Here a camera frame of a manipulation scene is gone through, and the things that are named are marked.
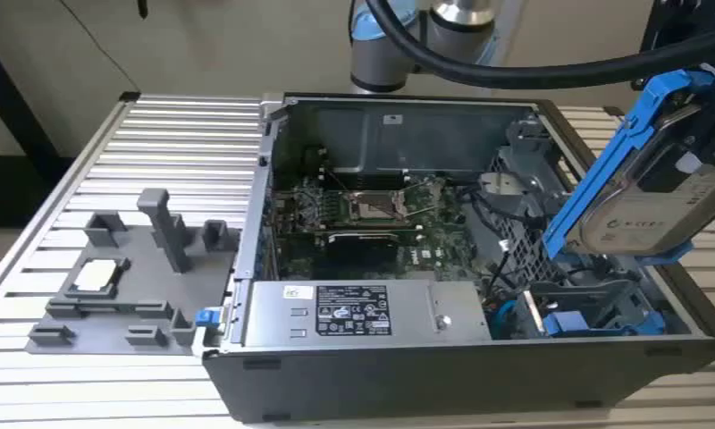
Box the black desk frame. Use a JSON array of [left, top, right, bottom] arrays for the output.
[[0, 21, 75, 230]]

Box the grey parts rack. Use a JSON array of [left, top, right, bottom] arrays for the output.
[[26, 187, 242, 357]]

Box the black power supply label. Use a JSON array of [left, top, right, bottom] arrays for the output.
[[314, 283, 396, 338]]

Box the blue carrier in bay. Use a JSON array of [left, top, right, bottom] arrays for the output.
[[541, 311, 668, 338]]

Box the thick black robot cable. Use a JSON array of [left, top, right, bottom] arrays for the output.
[[365, 0, 715, 90]]

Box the black graphics card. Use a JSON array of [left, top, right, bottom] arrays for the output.
[[314, 229, 418, 281]]

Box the thin metal locking lever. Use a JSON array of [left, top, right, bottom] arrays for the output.
[[324, 166, 356, 198]]

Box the green motherboard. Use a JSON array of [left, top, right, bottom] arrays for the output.
[[270, 172, 497, 283]]

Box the black wire with white tag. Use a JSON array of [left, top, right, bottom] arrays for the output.
[[485, 238, 520, 292]]

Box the silver power supply unit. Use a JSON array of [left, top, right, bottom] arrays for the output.
[[239, 280, 493, 348]]

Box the hard disk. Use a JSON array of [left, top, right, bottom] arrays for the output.
[[540, 66, 715, 270]]

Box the CPU socket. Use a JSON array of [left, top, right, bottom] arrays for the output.
[[340, 189, 416, 225]]

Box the silver CPU chip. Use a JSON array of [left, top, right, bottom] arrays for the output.
[[73, 259, 123, 290]]

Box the black open PC case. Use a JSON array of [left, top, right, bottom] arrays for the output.
[[199, 91, 715, 424]]

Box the blue data wire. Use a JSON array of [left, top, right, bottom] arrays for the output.
[[488, 298, 518, 334]]

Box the thin black wall cable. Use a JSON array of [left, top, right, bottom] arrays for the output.
[[57, 0, 139, 96]]

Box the grey metal disk bay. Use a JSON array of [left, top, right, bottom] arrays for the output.
[[474, 119, 672, 341]]

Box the blue case latch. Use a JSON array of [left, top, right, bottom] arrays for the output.
[[194, 307, 222, 329]]

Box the black wire bundle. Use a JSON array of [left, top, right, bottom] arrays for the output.
[[456, 185, 550, 225]]

